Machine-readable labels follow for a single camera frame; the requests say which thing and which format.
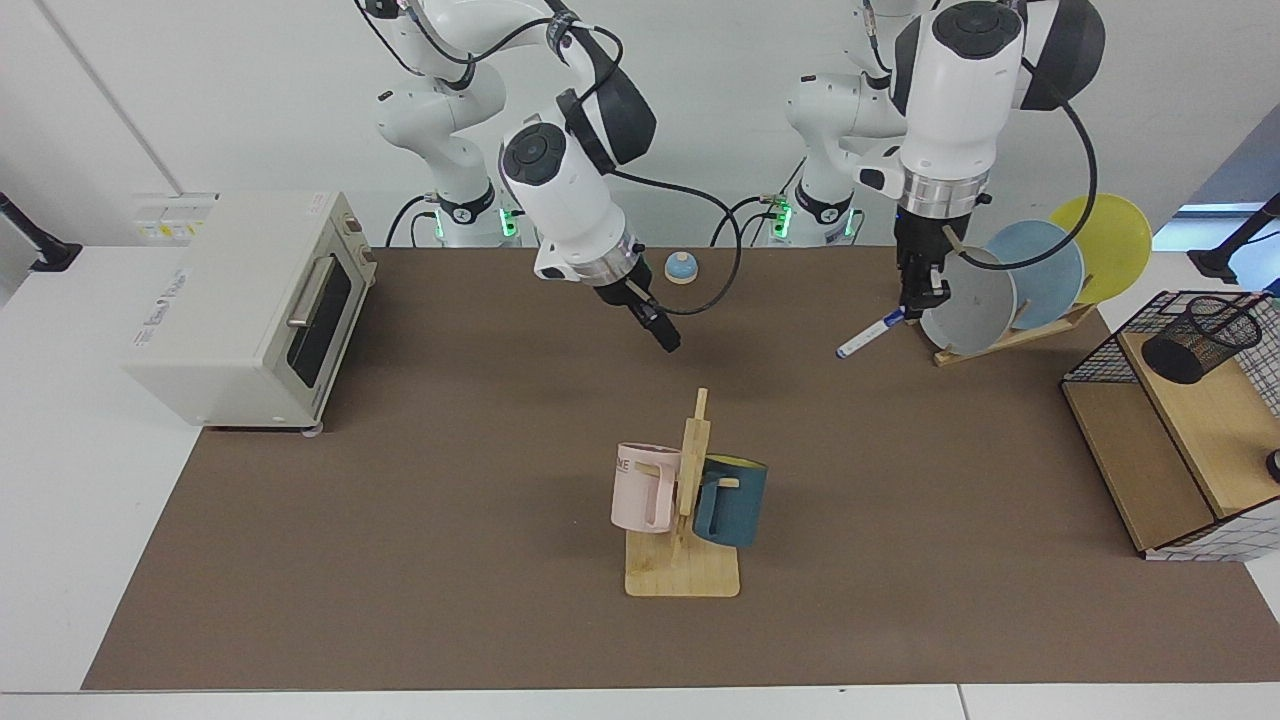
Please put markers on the wooden cup stand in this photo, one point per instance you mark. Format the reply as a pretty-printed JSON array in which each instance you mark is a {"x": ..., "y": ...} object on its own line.
[{"x": 685, "y": 575}]

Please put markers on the light blue plate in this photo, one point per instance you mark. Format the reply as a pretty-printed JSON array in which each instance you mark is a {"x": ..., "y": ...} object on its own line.
[{"x": 1045, "y": 270}]

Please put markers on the white wall socket strip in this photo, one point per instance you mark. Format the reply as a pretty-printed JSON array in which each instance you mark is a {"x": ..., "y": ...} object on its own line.
[{"x": 170, "y": 215}]

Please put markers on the yellow plate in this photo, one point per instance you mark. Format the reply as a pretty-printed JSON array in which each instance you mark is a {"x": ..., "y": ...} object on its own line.
[{"x": 1115, "y": 245}]

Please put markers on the small black round object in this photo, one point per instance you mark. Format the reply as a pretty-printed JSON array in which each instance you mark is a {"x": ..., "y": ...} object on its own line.
[{"x": 1274, "y": 466}]

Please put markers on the black mesh pen holder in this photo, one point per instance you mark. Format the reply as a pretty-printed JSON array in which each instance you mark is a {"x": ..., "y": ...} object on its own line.
[{"x": 1195, "y": 345}]

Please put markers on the pink cup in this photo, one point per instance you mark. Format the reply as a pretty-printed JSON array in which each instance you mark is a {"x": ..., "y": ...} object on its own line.
[{"x": 640, "y": 490}]

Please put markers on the teal cup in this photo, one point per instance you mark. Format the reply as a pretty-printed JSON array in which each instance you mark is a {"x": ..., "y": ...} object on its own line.
[{"x": 740, "y": 505}]

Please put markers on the wooden plate rack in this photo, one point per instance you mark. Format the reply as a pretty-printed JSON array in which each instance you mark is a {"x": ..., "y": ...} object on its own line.
[{"x": 1060, "y": 320}]

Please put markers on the pale toaster oven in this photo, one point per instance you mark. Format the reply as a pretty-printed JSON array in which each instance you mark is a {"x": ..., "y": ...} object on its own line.
[{"x": 220, "y": 320}]

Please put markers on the brown table cloth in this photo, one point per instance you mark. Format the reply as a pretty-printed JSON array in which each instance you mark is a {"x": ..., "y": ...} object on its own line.
[{"x": 500, "y": 550}]

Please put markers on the blue and white marker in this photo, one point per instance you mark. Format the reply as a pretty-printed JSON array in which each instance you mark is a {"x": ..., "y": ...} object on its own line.
[{"x": 865, "y": 338}]

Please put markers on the grey plate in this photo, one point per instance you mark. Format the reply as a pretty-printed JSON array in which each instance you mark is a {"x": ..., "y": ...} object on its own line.
[{"x": 975, "y": 305}]

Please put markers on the small blue round bell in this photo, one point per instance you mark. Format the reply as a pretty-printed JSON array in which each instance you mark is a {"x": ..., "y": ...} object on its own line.
[{"x": 681, "y": 266}]

